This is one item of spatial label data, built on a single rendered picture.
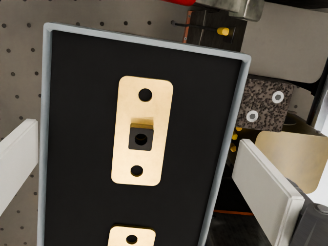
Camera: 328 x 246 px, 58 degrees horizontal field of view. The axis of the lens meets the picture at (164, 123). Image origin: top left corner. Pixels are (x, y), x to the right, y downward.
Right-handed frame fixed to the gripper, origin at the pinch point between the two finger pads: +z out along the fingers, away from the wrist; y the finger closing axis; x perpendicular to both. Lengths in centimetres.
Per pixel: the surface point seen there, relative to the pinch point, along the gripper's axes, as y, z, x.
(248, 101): 10.2, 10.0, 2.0
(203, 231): 6.1, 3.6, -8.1
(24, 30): -24, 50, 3
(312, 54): 16.4, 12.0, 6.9
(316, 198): 28.4, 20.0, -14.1
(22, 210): -25, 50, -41
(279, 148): 15.7, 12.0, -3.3
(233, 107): 6.5, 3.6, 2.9
